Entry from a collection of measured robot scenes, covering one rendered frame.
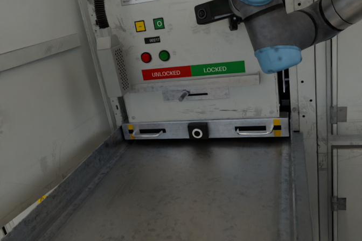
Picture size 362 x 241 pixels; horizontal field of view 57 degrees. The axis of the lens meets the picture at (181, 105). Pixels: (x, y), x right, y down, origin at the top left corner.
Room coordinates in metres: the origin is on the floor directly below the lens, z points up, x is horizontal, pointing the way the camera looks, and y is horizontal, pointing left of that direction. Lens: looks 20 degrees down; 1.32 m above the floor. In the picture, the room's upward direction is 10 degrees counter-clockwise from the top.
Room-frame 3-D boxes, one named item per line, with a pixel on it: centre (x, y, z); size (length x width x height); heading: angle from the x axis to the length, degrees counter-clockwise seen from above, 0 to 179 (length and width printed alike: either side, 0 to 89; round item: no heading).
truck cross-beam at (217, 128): (0.98, -0.05, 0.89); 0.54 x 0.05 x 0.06; 70
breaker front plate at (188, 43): (0.96, -0.05, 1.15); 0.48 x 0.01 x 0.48; 70
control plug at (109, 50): (0.97, 0.17, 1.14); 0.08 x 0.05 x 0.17; 160
